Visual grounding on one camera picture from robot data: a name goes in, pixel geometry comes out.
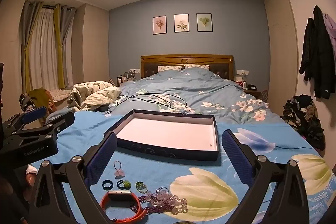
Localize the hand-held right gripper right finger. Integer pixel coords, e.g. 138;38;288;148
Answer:
221;130;310;224

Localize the hanging purple garment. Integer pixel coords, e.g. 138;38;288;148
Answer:
323;13;336;48

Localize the floral patterned cloth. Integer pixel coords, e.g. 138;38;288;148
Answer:
19;93;34;113

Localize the dark blue shallow box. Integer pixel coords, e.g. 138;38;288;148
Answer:
104;109;219;162

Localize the grey and yellow curtain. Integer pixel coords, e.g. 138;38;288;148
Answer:
20;0;44;94
54;4;76;89

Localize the wooden headboard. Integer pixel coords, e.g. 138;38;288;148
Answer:
140;55;235;80

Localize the long black cable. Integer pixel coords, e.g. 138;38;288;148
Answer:
108;93;187;111

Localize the white sheer curtain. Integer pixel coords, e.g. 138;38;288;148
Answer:
29;7;60;90

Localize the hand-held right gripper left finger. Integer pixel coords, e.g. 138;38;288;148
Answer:
28;132;118;224

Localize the red smartwatch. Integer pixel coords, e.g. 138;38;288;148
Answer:
100;190;147;220

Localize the framed white flower picture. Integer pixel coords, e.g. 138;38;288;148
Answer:
174;14;189;33

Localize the person's left hand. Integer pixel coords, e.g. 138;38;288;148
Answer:
26;171;39;189

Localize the beige comforter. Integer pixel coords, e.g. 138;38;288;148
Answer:
69;81;122;111

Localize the person's left forearm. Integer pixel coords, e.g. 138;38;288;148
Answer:
0;169;30;224

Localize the black curtain rod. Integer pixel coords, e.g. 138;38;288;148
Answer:
29;2;76;10

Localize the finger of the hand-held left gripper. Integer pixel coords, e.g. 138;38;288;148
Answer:
3;106;48;133
16;111;75;141

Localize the framed pink flower picture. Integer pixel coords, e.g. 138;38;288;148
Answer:
153;16;167;35

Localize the blue floral duvet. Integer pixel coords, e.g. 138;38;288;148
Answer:
105;68;276;125

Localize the bedside clutter of bottles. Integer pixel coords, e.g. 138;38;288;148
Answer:
117;70;137;86

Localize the wooden nightstand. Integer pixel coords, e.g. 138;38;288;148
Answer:
243;89;263;100

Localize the pile of dark clothes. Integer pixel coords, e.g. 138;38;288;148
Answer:
280;94;326;151

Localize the framed green leaf picture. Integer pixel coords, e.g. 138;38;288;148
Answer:
196;13;213;32

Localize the purple bead bracelet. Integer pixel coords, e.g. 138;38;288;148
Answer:
130;195;168;215

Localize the clear crystal bracelet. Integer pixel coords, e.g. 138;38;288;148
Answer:
148;190;188;215

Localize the blue flower blanket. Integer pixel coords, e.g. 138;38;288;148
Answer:
26;111;336;224

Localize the olive green garment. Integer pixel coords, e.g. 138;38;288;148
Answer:
28;88;53;111

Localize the hanging black jacket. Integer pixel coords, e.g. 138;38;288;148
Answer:
299;5;336;100

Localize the pink quilted cloth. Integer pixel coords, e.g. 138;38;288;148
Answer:
50;89;72;102

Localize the pink charm ring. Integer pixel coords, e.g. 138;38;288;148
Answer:
114;160;126;178

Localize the floral pillow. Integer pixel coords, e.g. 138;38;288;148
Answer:
157;65;182;72
184;64;210;70

